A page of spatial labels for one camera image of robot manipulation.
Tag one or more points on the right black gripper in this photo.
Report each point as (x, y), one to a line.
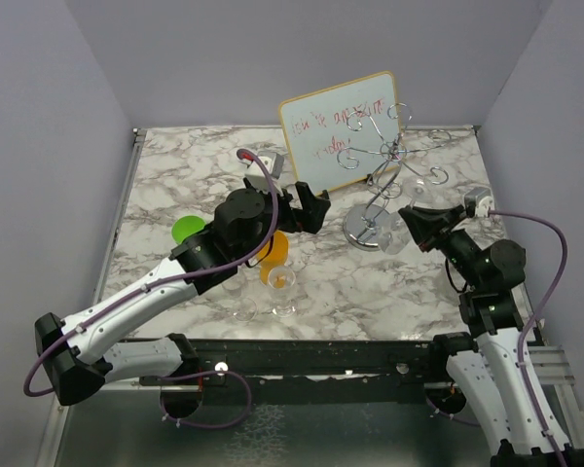
(429, 225)

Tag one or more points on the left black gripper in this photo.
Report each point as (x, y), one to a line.
(310, 217)

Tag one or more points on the clear wine glass back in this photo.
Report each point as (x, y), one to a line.
(394, 232)

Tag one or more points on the clear wine glass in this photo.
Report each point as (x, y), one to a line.
(235, 287)
(394, 232)
(281, 283)

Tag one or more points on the orange plastic wine glass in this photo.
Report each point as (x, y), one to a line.
(272, 255)

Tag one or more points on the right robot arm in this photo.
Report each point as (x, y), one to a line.
(490, 363)

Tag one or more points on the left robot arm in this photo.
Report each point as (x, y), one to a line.
(86, 350)

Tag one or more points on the chrome wine glass rack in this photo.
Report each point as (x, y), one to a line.
(369, 226)

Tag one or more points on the clear wine glass front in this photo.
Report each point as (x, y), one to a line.
(235, 287)

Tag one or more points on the green plastic wine glass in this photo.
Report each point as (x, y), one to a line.
(185, 227)

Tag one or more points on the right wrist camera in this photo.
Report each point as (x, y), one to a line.
(479, 202)

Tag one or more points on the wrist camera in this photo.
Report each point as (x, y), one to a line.
(479, 202)
(253, 174)

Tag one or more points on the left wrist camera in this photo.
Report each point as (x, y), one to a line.
(253, 174)

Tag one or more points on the small whiteboard yellow frame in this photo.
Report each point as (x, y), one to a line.
(339, 135)

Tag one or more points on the black front mounting rail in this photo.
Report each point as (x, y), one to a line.
(285, 372)

